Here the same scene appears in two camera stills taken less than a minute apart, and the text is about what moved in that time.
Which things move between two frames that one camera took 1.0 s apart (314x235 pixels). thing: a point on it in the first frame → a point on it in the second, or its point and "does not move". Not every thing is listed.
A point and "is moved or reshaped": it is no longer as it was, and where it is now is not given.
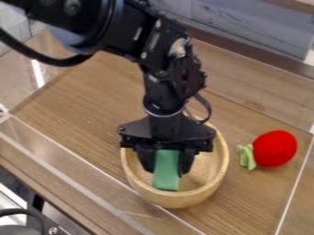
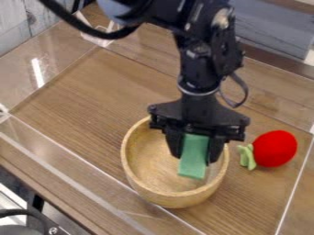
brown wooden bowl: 197,186 does not move
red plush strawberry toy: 272,151 does not move
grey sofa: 272,25 does not move
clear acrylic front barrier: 56,194 does not move
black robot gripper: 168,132 → 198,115
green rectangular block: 166,170 is moved or reshaped
